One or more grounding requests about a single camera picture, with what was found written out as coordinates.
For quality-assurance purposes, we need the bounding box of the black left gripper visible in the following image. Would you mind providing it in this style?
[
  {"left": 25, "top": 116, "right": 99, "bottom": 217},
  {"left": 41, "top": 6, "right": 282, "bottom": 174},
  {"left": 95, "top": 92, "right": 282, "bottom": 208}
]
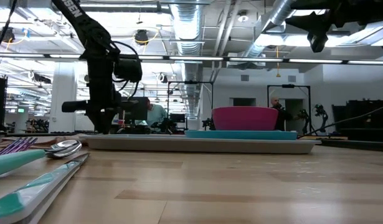
[{"left": 61, "top": 57, "right": 123, "bottom": 135}]

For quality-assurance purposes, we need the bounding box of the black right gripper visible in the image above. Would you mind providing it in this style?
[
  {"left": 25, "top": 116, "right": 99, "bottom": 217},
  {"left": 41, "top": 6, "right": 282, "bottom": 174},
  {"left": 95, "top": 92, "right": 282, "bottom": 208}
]
[{"left": 284, "top": 0, "right": 367, "bottom": 54}]

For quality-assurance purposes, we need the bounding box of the purple fork with teal handle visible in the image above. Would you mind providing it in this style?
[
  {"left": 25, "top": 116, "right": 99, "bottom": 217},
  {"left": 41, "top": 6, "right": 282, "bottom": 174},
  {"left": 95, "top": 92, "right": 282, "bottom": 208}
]
[{"left": 0, "top": 136, "right": 39, "bottom": 157}]

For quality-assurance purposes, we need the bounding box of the silver spoon with teal handle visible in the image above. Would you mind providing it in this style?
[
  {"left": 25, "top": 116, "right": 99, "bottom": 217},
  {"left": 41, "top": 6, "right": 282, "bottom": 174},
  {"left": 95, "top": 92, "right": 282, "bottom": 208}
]
[{"left": 0, "top": 139, "right": 83, "bottom": 179}]

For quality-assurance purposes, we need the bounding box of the silver knife with teal handle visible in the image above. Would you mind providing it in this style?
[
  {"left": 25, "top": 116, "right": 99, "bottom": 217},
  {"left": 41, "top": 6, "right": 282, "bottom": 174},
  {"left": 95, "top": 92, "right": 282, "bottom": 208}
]
[{"left": 0, "top": 152, "right": 91, "bottom": 224}]

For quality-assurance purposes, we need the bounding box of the red plastic bowl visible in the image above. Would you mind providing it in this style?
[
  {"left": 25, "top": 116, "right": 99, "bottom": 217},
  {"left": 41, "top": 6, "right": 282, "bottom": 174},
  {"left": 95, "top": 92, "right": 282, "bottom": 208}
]
[{"left": 211, "top": 106, "right": 279, "bottom": 131}]

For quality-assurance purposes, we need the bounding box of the blue plastic plate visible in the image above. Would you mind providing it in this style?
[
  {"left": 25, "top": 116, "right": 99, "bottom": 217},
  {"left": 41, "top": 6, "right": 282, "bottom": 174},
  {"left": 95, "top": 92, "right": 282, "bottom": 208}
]
[{"left": 184, "top": 129, "right": 298, "bottom": 141}]

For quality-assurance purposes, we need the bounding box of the grey plastic tray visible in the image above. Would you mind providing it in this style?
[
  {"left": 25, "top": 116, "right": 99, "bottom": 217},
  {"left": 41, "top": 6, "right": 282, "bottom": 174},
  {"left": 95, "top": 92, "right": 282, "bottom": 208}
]
[{"left": 78, "top": 134, "right": 322, "bottom": 155}]

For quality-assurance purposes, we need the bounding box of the white board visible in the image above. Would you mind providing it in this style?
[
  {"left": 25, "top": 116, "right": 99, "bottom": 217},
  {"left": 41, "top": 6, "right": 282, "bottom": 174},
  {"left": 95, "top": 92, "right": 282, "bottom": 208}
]
[{"left": 74, "top": 114, "right": 96, "bottom": 132}]

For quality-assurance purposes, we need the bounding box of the black monitor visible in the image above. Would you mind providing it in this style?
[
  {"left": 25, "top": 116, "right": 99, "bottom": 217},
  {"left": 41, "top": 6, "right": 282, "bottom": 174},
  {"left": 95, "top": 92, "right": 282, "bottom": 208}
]
[{"left": 121, "top": 96, "right": 149, "bottom": 123}]

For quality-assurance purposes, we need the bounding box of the white pillar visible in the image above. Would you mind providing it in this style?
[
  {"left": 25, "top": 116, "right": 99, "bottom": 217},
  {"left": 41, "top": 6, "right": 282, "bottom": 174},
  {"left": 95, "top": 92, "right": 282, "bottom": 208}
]
[{"left": 49, "top": 62, "right": 78, "bottom": 134}]

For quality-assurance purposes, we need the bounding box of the person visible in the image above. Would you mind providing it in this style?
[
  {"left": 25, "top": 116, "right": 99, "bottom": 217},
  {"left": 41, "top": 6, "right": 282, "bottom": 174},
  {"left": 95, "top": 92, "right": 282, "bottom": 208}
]
[
  {"left": 144, "top": 98, "right": 168, "bottom": 127},
  {"left": 270, "top": 96, "right": 294, "bottom": 132}
]

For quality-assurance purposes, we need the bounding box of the black desk equipment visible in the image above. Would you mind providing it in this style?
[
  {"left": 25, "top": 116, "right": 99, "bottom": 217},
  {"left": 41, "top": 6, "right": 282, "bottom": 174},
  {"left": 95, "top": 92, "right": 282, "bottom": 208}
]
[{"left": 150, "top": 113, "right": 187, "bottom": 135}]

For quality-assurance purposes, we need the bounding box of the black ceiling device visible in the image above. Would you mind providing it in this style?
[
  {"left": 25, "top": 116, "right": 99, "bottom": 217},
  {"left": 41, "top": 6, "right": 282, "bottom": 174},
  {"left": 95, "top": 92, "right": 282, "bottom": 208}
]
[
  {"left": 0, "top": 26, "right": 16, "bottom": 44},
  {"left": 134, "top": 29, "right": 150, "bottom": 46}
]

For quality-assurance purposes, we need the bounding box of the black crate stack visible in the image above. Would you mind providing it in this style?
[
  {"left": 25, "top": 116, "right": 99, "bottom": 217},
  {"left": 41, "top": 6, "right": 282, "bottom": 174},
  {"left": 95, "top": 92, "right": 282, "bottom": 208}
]
[{"left": 331, "top": 99, "right": 383, "bottom": 141}]

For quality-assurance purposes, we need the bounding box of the long LED light bar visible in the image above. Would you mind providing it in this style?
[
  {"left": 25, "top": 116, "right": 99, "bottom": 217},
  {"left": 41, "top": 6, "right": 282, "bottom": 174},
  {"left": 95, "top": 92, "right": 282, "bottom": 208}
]
[{"left": 0, "top": 53, "right": 383, "bottom": 65}]

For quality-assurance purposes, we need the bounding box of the silver ventilation duct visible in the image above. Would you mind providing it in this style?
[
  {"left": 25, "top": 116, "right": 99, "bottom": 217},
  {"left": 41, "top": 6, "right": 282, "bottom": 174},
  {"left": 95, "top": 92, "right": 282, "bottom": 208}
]
[
  {"left": 170, "top": 0, "right": 205, "bottom": 82},
  {"left": 243, "top": 0, "right": 296, "bottom": 58}
]

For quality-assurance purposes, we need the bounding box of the yellow hanging cord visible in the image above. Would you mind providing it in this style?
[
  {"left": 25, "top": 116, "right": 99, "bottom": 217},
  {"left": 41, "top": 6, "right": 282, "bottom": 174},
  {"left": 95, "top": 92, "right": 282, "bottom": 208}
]
[{"left": 275, "top": 45, "right": 281, "bottom": 78}]

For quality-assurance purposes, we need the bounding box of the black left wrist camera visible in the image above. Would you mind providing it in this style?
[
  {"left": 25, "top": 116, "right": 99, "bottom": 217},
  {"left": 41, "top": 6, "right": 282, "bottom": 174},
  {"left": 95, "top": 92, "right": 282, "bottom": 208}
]
[{"left": 114, "top": 57, "right": 143, "bottom": 83}]

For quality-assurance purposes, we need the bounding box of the black frame stand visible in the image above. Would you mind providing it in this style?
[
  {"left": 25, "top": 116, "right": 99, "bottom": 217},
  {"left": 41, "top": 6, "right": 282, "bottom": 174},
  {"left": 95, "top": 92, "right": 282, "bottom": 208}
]
[
  {"left": 267, "top": 83, "right": 312, "bottom": 126},
  {"left": 166, "top": 80, "right": 215, "bottom": 126}
]

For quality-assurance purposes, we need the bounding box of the grey cable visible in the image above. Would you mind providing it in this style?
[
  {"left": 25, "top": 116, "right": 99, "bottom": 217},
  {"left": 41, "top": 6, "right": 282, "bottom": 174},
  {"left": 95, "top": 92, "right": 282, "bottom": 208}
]
[{"left": 298, "top": 103, "right": 383, "bottom": 139}]

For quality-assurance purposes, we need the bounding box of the thick black cable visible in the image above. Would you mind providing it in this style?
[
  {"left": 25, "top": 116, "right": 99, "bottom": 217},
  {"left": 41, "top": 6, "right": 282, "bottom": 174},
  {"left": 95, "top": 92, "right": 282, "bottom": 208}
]
[{"left": 0, "top": 0, "right": 18, "bottom": 60}]

